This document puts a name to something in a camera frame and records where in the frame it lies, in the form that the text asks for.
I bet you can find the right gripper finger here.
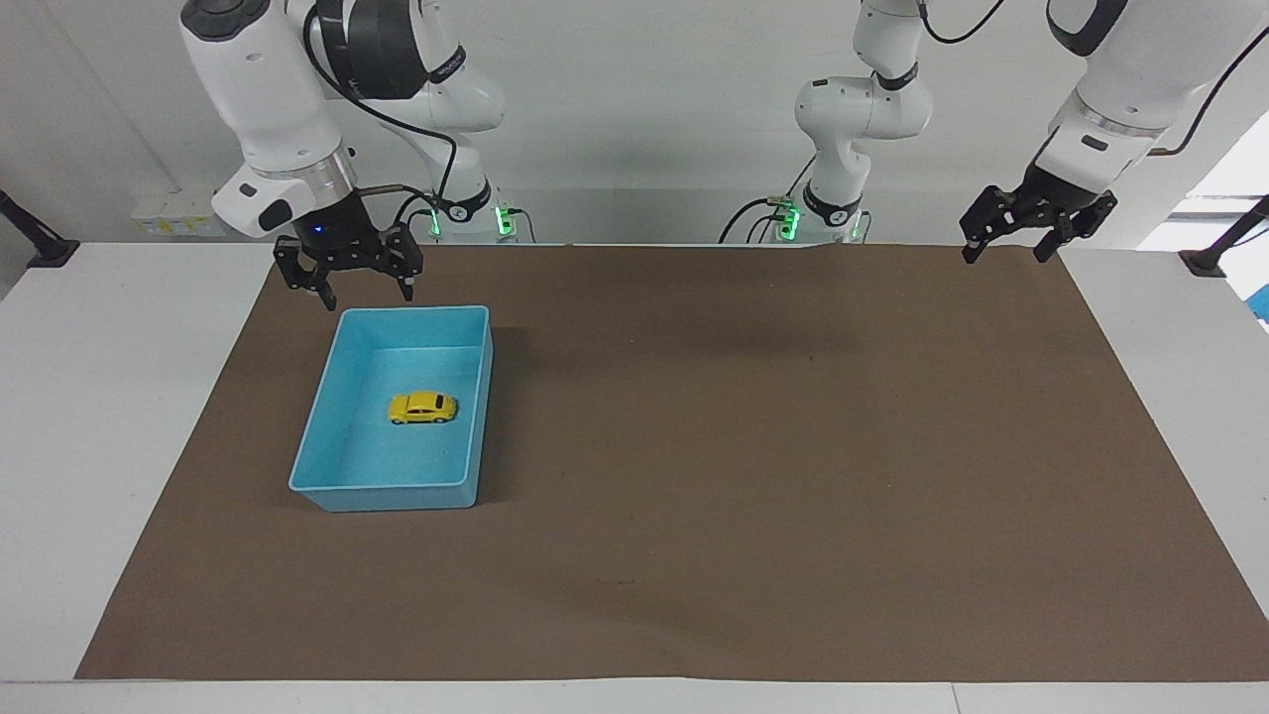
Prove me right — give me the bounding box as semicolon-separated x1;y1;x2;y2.
274;235;344;312
359;224;426;302

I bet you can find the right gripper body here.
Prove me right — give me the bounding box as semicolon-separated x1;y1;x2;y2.
294;192;390;271

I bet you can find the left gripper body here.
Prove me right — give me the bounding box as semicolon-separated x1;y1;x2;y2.
1012;163;1091;222

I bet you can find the yellow toy beetle car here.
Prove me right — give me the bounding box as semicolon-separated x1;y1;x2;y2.
387;391;459;426

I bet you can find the blue plastic tray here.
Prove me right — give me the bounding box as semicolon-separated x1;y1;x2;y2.
288;305;495;514

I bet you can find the black stand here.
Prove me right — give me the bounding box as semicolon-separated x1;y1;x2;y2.
0;187;81;270
1178;194;1269;280

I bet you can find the white wall socket strip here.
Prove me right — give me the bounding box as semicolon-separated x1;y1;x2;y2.
131;192;225;239

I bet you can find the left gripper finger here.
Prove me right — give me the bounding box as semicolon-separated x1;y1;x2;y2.
959;184;1028;266
1033;190;1120;265

